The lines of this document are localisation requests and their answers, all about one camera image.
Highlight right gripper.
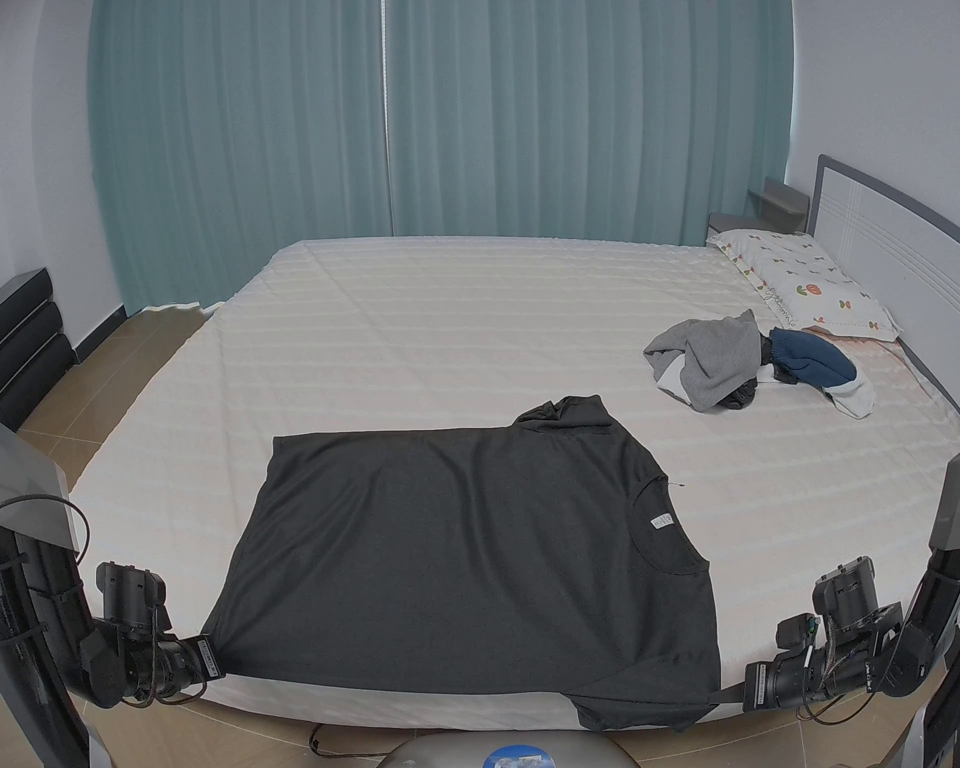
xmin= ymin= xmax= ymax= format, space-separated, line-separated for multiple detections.
xmin=742 ymin=651 xmax=819 ymax=714

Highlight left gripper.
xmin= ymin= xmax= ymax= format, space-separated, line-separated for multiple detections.
xmin=163 ymin=634 xmax=228 ymax=696

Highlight black T-shirt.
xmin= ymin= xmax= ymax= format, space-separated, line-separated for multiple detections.
xmin=201 ymin=395 xmax=723 ymax=734

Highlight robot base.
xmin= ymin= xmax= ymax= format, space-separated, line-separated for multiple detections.
xmin=375 ymin=733 xmax=646 ymax=768

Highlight pile of clothes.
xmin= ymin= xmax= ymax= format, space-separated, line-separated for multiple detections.
xmin=643 ymin=307 xmax=877 ymax=420

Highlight bed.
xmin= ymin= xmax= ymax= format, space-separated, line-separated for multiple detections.
xmin=63 ymin=153 xmax=960 ymax=740

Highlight black chest of drawers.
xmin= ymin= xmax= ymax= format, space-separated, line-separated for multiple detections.
xmin=0 ymin=268 xmax=76 ymax=432

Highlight white printed pillow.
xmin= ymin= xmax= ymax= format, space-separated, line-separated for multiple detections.
xmin=706 ymin=228 xmax=903 ymax=344

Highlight grey bedside table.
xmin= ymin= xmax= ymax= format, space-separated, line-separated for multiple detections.
xmin=706 ymin=176 xmax=811 ymax=235

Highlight blue-green curtain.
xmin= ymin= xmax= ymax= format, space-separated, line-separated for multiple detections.
xmin=386 ymin=0 xmax=795 ymax=247
xmin=90 ymin=0 xmax=391 ymax=316

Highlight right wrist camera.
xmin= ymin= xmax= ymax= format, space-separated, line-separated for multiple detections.
xmin=776 ymin=613 xmax=819 ymax=652

